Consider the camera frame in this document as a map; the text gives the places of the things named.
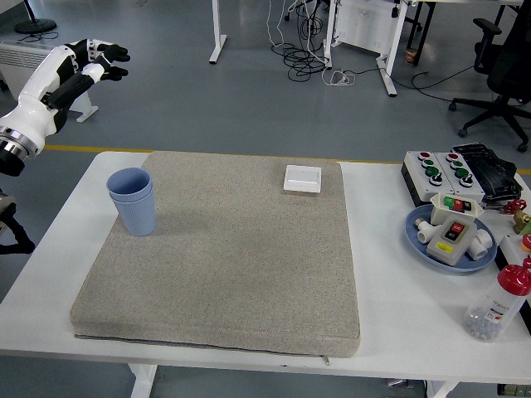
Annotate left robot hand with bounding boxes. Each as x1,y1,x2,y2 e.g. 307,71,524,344
0,38,131,147

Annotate blue ribbed cup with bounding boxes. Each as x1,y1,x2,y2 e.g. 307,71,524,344
109,183,158,237
106,167,153,198

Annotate white panel heater on feet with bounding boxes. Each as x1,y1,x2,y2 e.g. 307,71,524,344
0,39,100,124

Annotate black round stand base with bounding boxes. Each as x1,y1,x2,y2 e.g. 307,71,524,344
15,0,58,34

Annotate white desk leg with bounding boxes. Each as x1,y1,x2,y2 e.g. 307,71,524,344
375,0,410,98
208,0,228,65
323,0,340,70

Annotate grey-brown mat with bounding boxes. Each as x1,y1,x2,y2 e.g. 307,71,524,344
69,150,363,368

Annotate white table leg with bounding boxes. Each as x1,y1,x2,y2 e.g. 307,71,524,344
426,379,460,398
127,363,158,398

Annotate white panel heater under desk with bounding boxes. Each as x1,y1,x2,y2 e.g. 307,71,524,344
331,0,395,55

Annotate white button control box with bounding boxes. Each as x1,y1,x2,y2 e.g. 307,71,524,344
433,151,486,204
401,151,457,208

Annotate blue plate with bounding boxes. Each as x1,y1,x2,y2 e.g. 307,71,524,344
405,204,499,275

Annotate white pipe tee fitting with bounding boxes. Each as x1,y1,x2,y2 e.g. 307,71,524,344
414,218,436,246

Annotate black foot pedal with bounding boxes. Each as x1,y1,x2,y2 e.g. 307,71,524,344
451,143,523,206

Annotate white pipe coupling fitting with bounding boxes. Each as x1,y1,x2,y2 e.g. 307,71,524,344
468,230,495,261

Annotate black office chair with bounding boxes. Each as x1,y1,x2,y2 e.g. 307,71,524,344
448,0,531,153

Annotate emergency stop button box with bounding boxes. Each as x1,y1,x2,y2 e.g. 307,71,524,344
495,234,531,270

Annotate clear bottle red cap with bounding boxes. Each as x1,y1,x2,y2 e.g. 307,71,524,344
463,257,531,343

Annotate green crate under table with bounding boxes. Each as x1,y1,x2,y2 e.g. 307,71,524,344
497,383,531,398

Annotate long white cable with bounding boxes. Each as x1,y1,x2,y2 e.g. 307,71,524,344
265,0,308,49

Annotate black coiled cable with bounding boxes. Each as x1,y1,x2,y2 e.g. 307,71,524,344
271,0,333,82

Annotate white wall switch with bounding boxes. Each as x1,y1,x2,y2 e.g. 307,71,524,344
283,164,324,194

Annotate white coiled cable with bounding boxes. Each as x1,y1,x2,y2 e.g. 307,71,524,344
322,69,357,88

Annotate long black cable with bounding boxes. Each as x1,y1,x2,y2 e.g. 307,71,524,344
352,61,478,103

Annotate black desk frame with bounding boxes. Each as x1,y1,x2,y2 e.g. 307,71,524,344
404,0,436,67

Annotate cream switch box coloured buttons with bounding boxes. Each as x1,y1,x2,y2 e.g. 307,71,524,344
429,192,485,227

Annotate grey push-button switch box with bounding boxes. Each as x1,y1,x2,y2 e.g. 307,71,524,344
426,216,478,266

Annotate brass valve red handle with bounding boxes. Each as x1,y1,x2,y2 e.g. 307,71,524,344
504,199,531,235

